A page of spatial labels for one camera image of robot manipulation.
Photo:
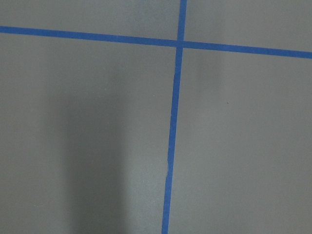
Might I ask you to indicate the brown paper table cover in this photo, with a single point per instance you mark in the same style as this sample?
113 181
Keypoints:
155 116

